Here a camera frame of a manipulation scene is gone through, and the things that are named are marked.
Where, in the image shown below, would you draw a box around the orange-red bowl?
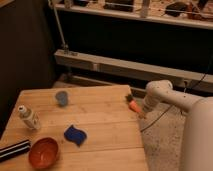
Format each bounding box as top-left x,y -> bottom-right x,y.
28,137 -> 59,169

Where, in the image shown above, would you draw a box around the blue-grey cup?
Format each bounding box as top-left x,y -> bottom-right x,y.
55,91 -> 68,107

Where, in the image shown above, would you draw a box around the orange toy pepper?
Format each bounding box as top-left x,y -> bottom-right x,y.
126,94 -> 145,118

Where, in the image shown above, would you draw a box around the metal shelf rail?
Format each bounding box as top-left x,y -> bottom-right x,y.
53,3 -> 213,30

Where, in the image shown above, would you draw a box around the blue wavy sponge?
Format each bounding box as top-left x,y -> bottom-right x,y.
64,125 -> 87,146

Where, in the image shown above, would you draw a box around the metal stand pole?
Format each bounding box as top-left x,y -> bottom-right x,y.
51,0 -> 69,54

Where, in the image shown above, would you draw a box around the black white striped cloth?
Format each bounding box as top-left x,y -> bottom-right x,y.
0,140 -> 31,162

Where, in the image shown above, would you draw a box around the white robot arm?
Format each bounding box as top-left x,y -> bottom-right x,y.
142,80 -> 213,171

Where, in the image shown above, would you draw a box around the white patterned bottle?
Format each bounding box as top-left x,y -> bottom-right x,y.
18,105 -> 41,130

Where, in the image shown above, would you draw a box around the black power cable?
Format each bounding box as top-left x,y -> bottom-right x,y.
139,56 -> 213,134

